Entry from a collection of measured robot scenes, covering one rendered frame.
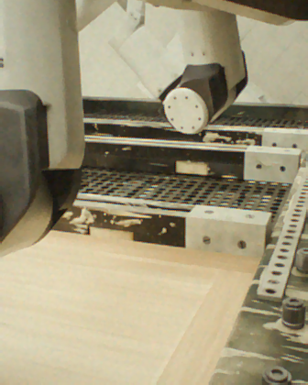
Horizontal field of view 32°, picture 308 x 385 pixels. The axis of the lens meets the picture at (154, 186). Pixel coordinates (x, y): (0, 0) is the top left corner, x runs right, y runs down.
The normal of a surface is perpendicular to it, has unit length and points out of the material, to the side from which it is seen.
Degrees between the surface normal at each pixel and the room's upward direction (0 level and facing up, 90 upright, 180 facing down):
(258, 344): 51
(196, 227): 90
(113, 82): 90
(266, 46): 90
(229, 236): 90
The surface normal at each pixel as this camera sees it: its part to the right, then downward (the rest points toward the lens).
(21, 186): -0.13, 0.03
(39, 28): 0.60, -0.02
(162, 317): -0.01, -0.96
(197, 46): -0.52, 0.49
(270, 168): -0.34, 0.27
